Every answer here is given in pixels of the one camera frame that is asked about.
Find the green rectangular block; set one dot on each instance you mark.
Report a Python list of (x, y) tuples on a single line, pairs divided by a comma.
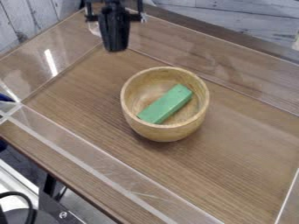
[(167, 105)]

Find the clear acrylic corner bracket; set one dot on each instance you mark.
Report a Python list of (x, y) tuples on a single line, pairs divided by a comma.
[(94, 27)]

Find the brown wooden bowl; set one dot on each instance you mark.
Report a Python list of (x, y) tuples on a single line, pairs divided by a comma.
[(144, 88)]

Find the black table leg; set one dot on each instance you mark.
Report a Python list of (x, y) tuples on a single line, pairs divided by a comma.
[(50, 185)]

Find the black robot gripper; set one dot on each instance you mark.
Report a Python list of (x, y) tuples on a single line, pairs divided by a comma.
[(123, 18)]

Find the black metal base plate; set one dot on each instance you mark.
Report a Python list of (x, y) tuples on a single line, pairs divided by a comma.
[(59, 212)]

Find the clear acrylic tray wall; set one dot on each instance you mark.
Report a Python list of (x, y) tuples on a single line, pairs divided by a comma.
[(230, 174)]

